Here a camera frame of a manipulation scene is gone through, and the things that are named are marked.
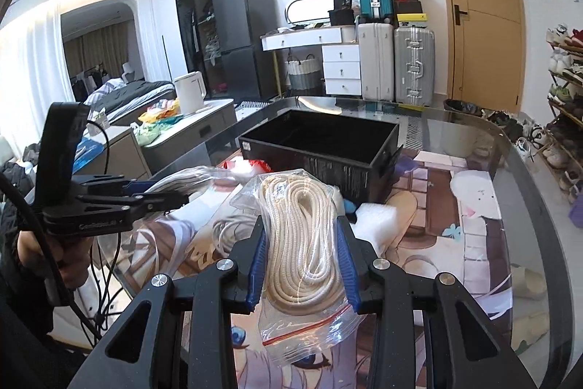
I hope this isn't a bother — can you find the white foam block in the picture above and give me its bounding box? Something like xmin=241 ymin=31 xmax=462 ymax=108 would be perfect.
xmin=352 ymin=203 xmax=416 ymax=257

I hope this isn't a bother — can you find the bagged beige rope coil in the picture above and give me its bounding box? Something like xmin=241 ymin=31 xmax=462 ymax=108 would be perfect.
xmin=229 ymin=169 xmax=366 ymax=367

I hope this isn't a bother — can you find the red and white plastic bag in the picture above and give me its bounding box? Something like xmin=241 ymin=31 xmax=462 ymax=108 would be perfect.
xmin=221 ymin=156 xmax=272 ymax=184

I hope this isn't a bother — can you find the person's left hand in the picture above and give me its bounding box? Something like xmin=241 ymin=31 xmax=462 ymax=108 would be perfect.
xmin=17 ymin=231 xmax=93 ymax=289

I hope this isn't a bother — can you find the grey side cabinet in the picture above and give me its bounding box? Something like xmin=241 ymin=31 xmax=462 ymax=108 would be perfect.
xmin=79 ymin=99 xmax=237 ymax=179

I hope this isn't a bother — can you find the bed with dark blanket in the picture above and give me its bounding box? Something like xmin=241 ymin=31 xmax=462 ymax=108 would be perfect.
xmin=85 ymin=78 xmax=177 ymax=125

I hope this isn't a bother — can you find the anime print table mat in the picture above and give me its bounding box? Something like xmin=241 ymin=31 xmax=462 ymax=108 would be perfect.
xmin=94 ymin=152 xmax=514 ymax=388

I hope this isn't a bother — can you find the white electric kettle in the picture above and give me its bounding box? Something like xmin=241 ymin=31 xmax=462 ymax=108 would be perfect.
xmin=174 ymin=71 xmax=207 ymax=116

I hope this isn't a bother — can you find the black cardboard box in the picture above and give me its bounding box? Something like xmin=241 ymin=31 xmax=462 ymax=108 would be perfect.
xmin=239 ymin=110 xmax=402 ymax=205

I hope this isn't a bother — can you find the white trash bin black liner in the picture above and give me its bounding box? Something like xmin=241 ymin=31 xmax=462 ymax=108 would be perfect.
xmin=443 ymin=99 xmax=482 ymax=117

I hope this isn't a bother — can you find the grey woven laundry basket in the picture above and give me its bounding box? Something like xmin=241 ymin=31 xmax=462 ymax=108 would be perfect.
xmin=285 ymin=54 xmax=323 ymax=91

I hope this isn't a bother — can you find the black refrigerator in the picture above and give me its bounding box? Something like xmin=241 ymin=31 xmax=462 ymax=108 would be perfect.
xmin=212 ymin=0 xmax=278 ymax=103

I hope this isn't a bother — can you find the purple paper bag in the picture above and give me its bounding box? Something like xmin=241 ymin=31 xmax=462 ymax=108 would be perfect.
xmin=568 ymin=194 xmax=583 ymax=229

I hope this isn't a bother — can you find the white desk with drawers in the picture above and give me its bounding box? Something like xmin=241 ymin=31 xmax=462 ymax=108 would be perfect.
xmin=261 ymin=25 xmax=362 ymax=97

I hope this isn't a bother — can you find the wooden shoe rack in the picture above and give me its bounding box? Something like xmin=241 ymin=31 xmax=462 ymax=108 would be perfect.
xmin=543 ymin=24 xmax=582 ymax=205

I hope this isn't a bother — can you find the silver aluminium suitcase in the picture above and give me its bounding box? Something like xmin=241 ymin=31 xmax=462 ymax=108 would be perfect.
xmin=394 ymin=27 xmax=436 ymax=106

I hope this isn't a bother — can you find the white suitcase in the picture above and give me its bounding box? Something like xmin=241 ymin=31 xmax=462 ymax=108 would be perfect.
xmin=357 ymin=23 xmax=395 ymax=102

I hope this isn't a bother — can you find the oval desk mirror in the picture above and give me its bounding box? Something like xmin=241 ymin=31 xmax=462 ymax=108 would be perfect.
xmin=285 ymin=0 xmax=334 ymax=25

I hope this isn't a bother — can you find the black bag on desk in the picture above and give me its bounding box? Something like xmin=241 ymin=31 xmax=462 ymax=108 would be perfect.
xmin=328 ymin=0 xmax=355 ymax=26

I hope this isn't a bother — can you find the stack of shoe boxes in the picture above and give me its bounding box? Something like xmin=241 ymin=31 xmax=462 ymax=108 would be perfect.
xmin=392 ymin=0 xmax=428 ymax=28

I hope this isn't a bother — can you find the tan wooden door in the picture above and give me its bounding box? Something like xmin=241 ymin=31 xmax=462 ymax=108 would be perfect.
xmin=447 ymin=0 xmax=526 ymax=113

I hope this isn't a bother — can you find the bagged white cable coil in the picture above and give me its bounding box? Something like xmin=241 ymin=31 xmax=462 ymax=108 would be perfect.
xmin=145 ymin=165 xmax=261 ymax=260

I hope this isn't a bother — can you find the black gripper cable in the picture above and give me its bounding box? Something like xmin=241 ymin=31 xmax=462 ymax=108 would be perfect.
xmin=0 ymin=119 xmax=129 ymax=349

